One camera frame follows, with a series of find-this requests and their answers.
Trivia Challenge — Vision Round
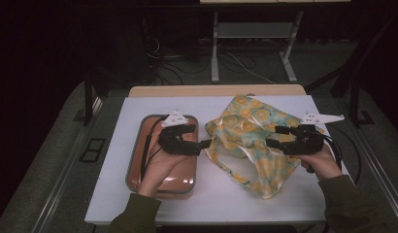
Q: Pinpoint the black floor outlet frame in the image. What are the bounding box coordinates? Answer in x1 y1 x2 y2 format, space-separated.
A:
79 138 107 164

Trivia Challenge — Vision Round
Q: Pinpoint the orange slice print cloth bag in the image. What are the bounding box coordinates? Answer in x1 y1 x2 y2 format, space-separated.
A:
205 93 326 199

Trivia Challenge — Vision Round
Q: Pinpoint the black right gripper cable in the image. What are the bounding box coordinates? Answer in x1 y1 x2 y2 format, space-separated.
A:
322 123 363 185

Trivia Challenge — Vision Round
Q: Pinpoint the person's right hand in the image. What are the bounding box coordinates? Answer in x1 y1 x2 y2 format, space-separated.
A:
293 145 345 182

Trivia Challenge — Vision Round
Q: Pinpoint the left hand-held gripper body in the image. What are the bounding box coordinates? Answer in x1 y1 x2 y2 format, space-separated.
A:
157 110 201 156

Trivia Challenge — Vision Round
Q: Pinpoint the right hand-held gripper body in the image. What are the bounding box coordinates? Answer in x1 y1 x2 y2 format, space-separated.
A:
283 111 346 156

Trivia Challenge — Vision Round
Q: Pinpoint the black floor cable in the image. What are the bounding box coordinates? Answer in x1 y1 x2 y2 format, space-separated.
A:
153 55 215 86

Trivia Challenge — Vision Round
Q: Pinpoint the person's left hand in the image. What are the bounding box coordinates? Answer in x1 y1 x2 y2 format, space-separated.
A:
136 142 189 199

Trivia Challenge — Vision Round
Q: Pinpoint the black metal stand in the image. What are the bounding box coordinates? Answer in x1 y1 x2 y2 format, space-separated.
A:
303 13 398 129
83 68 106 128

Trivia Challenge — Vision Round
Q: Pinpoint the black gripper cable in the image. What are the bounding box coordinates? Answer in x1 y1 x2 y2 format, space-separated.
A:
140 116 166 183
322 123 363 185

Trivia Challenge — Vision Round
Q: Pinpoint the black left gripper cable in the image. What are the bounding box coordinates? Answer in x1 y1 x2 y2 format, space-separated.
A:
140 116 166 183

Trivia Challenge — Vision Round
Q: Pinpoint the grey metal stand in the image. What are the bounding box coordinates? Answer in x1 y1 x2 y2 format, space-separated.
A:
211 10 306 84

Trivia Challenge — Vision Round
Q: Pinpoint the white table cover sheet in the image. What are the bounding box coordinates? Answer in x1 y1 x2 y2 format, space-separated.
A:
84 95 350 226

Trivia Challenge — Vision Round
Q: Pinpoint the white floor cable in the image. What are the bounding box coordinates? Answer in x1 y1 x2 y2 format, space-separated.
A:
225 51 277 85

